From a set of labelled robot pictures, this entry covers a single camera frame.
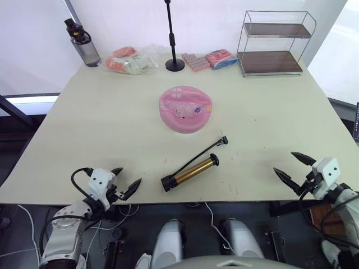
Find two-tier metal wood shelf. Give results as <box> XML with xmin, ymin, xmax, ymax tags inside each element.
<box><xmin>236</xmin><ymin>10</ymin><xmax>317</xmax><ymax>78</ymax></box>

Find gold and black hand pump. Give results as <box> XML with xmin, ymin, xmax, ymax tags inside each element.
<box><xmin>160</xmin><ymin>129</ymin><xmax>229</xmax><ymax>193</ymax></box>

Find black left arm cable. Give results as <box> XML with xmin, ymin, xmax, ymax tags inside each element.
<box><xmin>39</xmin><ymin>167</ymin><xmax>98</xmax><ymax>254</ymax></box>

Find pink and blue package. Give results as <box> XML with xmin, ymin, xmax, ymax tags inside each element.
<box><xmin>204</xmin><ymin>49</ymin><xmax>240</xmax><ymax>71</ymax></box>

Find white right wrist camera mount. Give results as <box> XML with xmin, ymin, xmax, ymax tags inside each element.
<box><xmin>311</xmin><ymin>157</ymin><xmax>342</xmax><ymax>201</ymax></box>

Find clear plastic bag orange items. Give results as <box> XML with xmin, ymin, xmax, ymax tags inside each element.
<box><xmin>100</xmin><ymin>43</ymin><xmax>167</xmax><ymax>76</ymax></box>

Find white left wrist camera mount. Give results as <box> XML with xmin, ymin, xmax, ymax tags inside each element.
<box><xmin>87</xmin><ymin>168</ymin><xmax>117</xmax><ymax>210</ymax></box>

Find grey water bottle black lid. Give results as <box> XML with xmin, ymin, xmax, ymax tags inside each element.
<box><xmin>63</xmin><ymin>18</ymin><xmax>102</xmax><ymax>68</ymax></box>

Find black pole stand round base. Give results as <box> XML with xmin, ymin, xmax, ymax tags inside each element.
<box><xmin>163</xmin><ymin>0</ymin><xmax>186</xmax><ymax>72</ymax></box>

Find silver right robot leg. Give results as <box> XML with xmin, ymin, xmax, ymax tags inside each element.
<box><xmin>219</xmin><ymin>218</ymin><xmax>265</xmax><ymax>269</ymax></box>

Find brown wooden board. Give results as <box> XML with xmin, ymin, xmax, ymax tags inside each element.
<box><xmin>307</xmin><ymin>203</ymin><xmax>349</xmax><ymax>236</ymax></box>

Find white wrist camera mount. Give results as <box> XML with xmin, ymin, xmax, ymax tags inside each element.
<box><xmin>311</xmin><ymin>157</ymin><xmax>342</xmax><ymax>201</ymax></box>
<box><xmin>87</xmin><ymin>168</ymin><xmax>117</xmax><ymax>210</ymax></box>

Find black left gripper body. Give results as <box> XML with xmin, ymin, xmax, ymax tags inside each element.
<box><xmin>107</xmin><ymin>183</ymin><xmax>126</xmax><ymax>201</ymax></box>

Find white cable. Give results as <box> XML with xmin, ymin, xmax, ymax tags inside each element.
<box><xmin>0</xmin><ymin>204</ymin><xmax>40</xmax><ymax>260</ymax></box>
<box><xmin>204</xmin><ymin>201</ymin><xmax>235</xmax><ymax>254</ymax></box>

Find pink deflated ball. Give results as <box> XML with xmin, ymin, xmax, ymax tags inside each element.
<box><xmin>158</xmin><ymin>85</ymin><xmax>214</xmax><ymax>136</ymax></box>

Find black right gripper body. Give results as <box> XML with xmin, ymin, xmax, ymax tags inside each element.
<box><xmin>298</xmin><ymin>170</ymin><xmax>322</xmax><ymax>197</ymax></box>

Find silver robot leg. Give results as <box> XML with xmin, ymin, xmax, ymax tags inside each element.
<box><xmin>219</xmin><ymin>218</ymin><xmax>265</xmax><ymax>269</ymax></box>
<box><xmin>150</xmin><ymin>219</ymin><xmax>186</xmax><ymax>269</ymax></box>

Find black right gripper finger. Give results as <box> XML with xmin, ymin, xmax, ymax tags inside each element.
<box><xmin>291</xmin><ymin>151</ymin><xmax>317</xmax><ymax>166</ymax></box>
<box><xmin>273</xmin><ymin>167</ymin><xmax>305</xmax><ymax>196</ymax></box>

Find grey robot torso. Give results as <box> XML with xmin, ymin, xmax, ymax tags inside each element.
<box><xmin>167</xmin><ymin>253</ymin><xmax>290</xmax><ymax>269</ymax></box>

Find silver left robot leg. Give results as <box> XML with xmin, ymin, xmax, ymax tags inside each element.
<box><xmin>150</xmin><ymin>219</ymin><xmax>186</xmax><ymax>269</ymax></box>

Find dark monitor screen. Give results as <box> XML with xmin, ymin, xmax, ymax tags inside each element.
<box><xmin>353</xmin><ymin>101</ymin><xmax>359</xmax><ymax>142</ymax></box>

